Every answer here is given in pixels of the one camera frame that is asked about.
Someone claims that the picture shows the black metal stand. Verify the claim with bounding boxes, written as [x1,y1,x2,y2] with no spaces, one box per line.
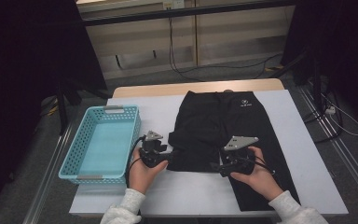
[267,50,324,110]

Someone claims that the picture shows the white wall socket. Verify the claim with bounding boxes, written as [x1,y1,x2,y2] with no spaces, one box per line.
[162,0,186,9]

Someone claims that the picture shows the black horizontal bar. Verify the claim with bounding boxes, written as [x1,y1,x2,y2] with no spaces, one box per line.
[81,0,296,27]

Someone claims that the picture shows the black pants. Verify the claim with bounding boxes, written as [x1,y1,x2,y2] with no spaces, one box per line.
[166,90,301,213]

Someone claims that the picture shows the right hand-held gripper cable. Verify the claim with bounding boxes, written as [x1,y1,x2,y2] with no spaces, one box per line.
[245,155,276,175]

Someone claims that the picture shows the black floor cables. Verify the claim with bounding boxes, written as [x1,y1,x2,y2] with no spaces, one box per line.
[302,90,344,144]

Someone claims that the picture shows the black hanging cable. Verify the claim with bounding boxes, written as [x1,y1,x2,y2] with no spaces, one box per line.
[167,16,284,83]

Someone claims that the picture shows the large black curtain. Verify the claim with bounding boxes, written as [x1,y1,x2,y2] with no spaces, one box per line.
[0,0,108,218]

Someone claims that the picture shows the white table cover sheet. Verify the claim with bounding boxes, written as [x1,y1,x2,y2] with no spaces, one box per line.
[69,89,350,217]

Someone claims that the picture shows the black tripod stand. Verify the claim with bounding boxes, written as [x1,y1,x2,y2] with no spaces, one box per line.
[55,78,113,136]

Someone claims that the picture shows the aluminium floor rail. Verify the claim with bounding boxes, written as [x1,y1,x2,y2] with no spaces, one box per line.
[296,85,358,204]
[21,122,74,224]

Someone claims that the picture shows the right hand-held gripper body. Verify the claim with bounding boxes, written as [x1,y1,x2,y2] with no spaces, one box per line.
[218,134,260,177]

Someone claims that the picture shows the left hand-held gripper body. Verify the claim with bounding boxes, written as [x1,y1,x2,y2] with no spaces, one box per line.
[139,130,171,169]

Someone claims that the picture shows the light blue plastic basket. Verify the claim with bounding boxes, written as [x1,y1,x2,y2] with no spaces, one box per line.
[58,105,143,187]

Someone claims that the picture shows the person's right hand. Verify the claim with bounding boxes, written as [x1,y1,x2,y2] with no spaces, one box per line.
[229,146,283,202]

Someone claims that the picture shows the left hand-held gripper cable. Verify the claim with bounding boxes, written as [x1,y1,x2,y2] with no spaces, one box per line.
[125,134,147,189]

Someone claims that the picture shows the person's left hand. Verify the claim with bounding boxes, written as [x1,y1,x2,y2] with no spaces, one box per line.
[128,155,169,195]

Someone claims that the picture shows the white floor cable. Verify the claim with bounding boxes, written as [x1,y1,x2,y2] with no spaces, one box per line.
[321,92,358,137]

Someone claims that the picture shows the hand-held gripper cable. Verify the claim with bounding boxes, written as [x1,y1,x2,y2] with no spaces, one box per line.
[125,134,147,189]
[245,155,276,175]

